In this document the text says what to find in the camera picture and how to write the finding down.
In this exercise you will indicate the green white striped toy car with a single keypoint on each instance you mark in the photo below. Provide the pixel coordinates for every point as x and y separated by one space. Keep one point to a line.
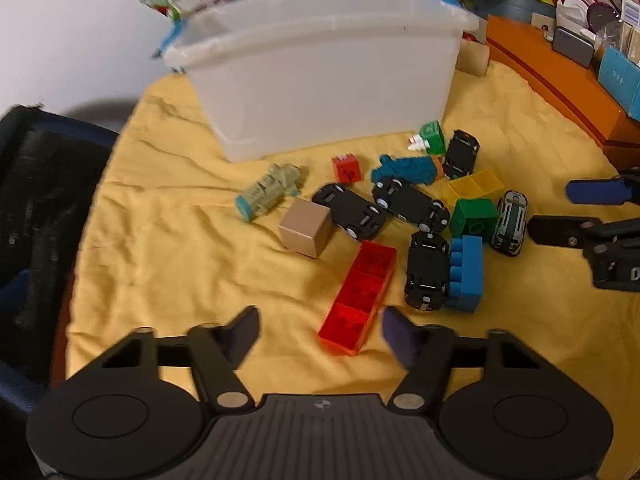
510 222

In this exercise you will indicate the light blue box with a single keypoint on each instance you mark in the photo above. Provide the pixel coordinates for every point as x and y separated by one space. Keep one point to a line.
620 80

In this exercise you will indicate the tan cube block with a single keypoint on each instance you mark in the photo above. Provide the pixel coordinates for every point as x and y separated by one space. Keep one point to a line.
305 227

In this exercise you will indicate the green and white toy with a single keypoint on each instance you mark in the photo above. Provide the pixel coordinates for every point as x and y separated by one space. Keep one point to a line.
431 137

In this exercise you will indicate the orange box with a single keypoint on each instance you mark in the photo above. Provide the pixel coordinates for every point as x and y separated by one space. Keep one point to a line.
555 85

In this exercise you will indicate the small black case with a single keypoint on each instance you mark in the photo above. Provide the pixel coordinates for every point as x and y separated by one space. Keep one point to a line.
574 46

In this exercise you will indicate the green toy brick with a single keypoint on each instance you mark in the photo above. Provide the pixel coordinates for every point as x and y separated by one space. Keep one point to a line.
472 217

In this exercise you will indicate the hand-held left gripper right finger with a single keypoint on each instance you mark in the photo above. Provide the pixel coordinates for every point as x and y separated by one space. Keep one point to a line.
396 332

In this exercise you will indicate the translucent plastic container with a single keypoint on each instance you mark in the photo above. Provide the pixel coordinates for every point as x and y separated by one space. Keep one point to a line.
320 75

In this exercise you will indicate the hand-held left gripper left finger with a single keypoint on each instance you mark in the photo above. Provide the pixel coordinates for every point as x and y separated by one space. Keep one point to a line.
244 332

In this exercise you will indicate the black toy car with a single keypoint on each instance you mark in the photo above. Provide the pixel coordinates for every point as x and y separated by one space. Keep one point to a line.
410 205
426 270
350 210
461 155

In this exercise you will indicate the yellow toy brick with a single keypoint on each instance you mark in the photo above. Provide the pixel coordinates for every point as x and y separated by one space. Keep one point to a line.
475 186

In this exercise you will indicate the small red printed cube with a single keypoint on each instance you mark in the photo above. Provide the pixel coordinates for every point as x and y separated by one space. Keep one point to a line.
346 169

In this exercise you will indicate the blue toy brick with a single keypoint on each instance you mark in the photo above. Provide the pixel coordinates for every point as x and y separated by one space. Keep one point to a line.
467 275

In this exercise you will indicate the long red toy brick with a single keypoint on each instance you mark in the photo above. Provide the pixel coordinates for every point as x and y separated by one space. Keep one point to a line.
357 300

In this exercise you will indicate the black mesh chair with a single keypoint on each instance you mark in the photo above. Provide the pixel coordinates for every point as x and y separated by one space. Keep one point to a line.
40 200

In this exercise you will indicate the grey green toy train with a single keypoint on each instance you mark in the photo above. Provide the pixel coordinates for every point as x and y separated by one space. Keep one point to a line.
267 191

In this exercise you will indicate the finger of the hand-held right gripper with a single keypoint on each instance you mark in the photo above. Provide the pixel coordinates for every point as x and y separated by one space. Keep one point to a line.
560 230
595 191

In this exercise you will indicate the yellow cloth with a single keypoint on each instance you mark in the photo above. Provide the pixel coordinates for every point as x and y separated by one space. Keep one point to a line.
190 240

